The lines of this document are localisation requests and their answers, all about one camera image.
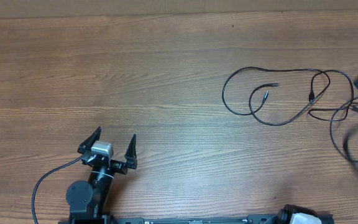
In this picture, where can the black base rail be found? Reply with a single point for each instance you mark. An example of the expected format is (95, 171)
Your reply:
(250, 219)

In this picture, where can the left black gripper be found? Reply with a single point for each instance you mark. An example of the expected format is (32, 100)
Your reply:
(120, 167)

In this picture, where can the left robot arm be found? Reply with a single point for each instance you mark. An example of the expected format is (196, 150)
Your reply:
(87, 198)

